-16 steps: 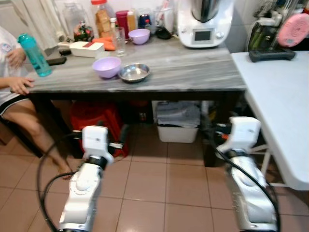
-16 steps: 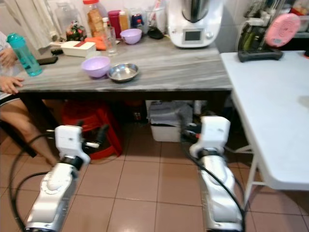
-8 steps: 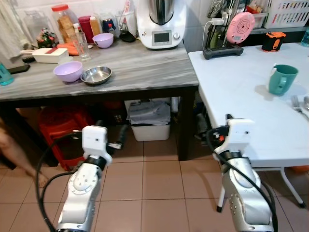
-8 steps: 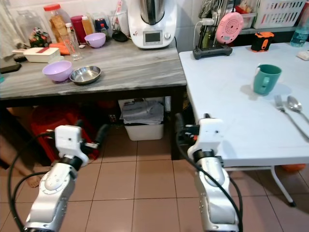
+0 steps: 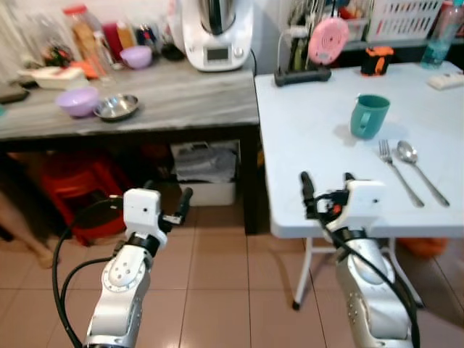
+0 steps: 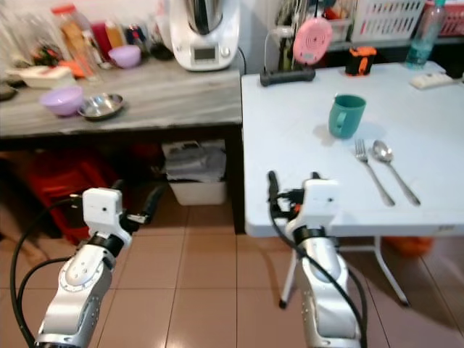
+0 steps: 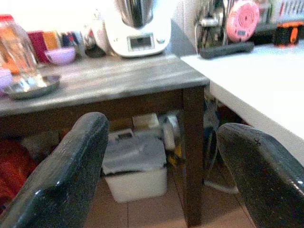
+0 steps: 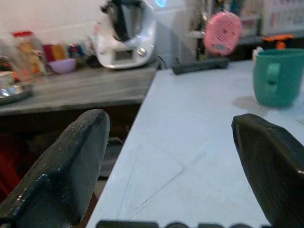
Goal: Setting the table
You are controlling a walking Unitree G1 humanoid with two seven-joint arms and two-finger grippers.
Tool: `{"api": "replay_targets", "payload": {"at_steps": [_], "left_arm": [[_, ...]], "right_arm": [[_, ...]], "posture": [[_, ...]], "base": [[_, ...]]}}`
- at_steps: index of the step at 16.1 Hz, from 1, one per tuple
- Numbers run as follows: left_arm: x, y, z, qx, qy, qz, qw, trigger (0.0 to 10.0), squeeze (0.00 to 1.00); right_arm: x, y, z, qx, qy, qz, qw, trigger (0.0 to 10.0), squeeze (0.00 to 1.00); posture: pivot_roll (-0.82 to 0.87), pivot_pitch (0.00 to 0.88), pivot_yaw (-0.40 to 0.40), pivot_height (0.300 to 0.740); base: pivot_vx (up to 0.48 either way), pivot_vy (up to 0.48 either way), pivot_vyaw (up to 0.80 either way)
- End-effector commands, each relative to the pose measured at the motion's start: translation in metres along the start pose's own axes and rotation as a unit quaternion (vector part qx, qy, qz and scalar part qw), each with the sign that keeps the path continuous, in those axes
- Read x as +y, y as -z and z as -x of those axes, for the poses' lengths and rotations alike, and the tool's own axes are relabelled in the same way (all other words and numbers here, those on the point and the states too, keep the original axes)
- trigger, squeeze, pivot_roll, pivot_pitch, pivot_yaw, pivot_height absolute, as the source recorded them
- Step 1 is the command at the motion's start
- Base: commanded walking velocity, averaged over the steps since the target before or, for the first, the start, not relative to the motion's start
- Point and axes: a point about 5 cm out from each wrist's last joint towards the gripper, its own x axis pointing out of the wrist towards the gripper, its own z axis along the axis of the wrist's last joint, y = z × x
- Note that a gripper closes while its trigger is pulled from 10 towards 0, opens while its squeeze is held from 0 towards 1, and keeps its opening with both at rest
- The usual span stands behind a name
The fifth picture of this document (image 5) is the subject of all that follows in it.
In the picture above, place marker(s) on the large purple plastic bowl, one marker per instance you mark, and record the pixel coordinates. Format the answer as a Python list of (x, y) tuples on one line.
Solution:
[(77, 101)]

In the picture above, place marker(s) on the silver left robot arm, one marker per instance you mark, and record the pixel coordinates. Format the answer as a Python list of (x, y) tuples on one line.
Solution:
[(119, 290)]

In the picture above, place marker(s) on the white storage bin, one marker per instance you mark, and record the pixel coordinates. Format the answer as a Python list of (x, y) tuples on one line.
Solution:
[(210, 193)]

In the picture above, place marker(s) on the silver metal fork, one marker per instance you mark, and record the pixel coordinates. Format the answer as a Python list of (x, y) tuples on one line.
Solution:
[(384, 150)]

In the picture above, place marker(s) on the grey plastic bag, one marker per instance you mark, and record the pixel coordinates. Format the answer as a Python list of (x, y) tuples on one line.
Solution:
[(206, 163)]

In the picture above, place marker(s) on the teal plastic mug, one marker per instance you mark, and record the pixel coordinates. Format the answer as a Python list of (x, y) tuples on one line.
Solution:
[(371, 119)]

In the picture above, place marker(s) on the silver metal spoon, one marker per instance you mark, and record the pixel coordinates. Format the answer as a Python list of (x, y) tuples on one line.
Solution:
[(406, 151)]

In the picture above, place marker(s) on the red plastic stool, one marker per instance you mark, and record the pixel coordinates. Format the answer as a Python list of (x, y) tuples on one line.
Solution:
[(72, 188)]

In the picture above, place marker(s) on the stainless steel bowl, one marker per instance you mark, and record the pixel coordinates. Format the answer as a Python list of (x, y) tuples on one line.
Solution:
[(116, 107)]

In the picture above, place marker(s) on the orange round object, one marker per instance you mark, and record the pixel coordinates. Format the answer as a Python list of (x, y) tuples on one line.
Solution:
[(424, 246)]

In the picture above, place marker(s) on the orange and black device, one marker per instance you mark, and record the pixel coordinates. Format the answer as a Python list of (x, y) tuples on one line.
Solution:
[(377, 64)]

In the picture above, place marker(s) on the small purple bowl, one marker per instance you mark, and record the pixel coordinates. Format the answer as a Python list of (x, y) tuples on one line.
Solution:
[(135, 56)]

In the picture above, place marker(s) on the orange carrot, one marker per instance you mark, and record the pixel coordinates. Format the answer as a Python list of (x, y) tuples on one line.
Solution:
[(85, 69)]

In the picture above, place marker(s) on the white flat remote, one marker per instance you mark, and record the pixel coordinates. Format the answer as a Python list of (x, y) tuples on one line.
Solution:
[(446, 80)]

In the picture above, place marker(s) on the pink round appliance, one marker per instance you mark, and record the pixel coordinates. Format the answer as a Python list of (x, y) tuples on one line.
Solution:
[(328, 41)]

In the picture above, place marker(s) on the white grater box red top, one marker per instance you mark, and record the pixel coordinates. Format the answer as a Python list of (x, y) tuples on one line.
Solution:
[(51, 77)]

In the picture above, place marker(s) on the dark glass jar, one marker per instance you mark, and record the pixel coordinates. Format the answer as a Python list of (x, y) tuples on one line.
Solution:
[(148, 38)]

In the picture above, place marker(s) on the white kitchen cooking machine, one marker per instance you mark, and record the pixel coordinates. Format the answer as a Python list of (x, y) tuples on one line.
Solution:
[(196, 43)]

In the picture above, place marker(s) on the red canister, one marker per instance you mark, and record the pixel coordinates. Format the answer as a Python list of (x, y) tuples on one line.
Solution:
[(110, 40)]

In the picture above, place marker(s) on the orange sauce bottle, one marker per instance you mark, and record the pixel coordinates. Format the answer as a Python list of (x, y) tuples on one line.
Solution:
[(127, 35)]

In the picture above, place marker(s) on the white charger plug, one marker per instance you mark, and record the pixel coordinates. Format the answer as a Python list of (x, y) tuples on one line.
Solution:
[(298, 32)]

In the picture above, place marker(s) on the tall glass jar red lid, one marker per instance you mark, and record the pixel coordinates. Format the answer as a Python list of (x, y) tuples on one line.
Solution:
[(87, 40)]

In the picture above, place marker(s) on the small potted flower plant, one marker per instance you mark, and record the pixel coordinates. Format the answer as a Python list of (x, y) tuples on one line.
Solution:
[(56, 54)]

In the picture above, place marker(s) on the clear plastic water bottle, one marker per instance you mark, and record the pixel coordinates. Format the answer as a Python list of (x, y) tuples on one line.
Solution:
[(438, 43)]

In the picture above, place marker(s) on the white plastic basket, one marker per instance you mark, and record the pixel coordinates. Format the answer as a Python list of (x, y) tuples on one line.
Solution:
[(402, 22)]

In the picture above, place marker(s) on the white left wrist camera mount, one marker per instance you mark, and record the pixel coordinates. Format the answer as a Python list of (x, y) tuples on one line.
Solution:
[(141, 210)]

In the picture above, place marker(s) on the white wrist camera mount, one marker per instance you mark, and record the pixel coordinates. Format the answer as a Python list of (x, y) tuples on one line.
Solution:
[(141, 210), (366, 203)]

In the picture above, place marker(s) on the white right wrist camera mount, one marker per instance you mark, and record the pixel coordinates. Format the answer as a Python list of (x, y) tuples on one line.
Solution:
[(366, 203)]

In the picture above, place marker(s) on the white metal table leg frame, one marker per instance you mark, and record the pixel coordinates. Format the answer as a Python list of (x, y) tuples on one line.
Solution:
[(304, 272)]

